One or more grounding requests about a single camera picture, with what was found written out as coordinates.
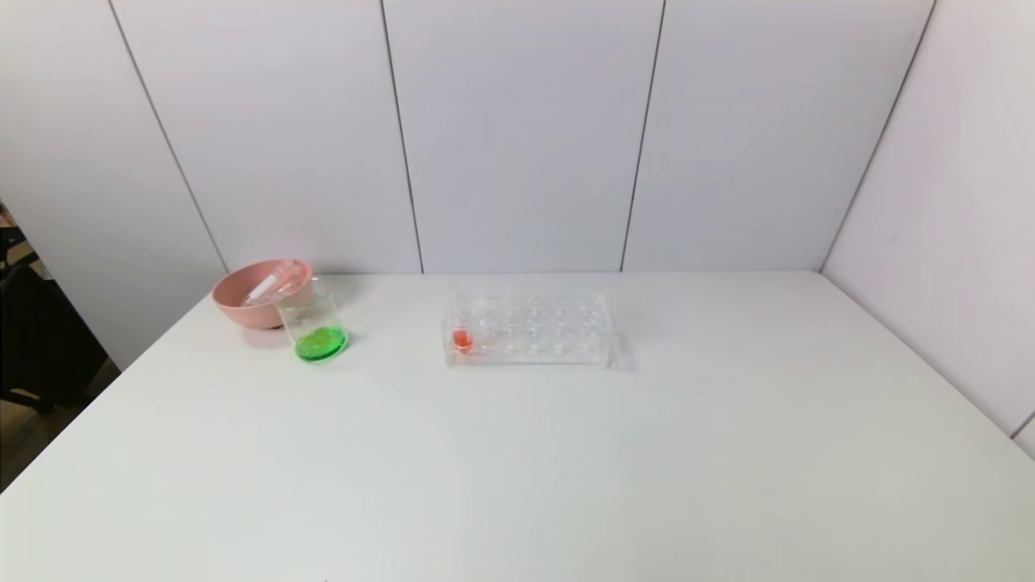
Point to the clear plastic test tube rack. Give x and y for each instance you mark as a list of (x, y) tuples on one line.
[(525, 331)]

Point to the clear glass beaker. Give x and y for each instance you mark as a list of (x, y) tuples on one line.
[(317, 327)]

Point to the pink plastic bowl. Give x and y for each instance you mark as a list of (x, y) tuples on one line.
[(251, 307)]

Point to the test tube with red pigment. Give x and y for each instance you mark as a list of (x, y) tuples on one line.
[(462, 335)]

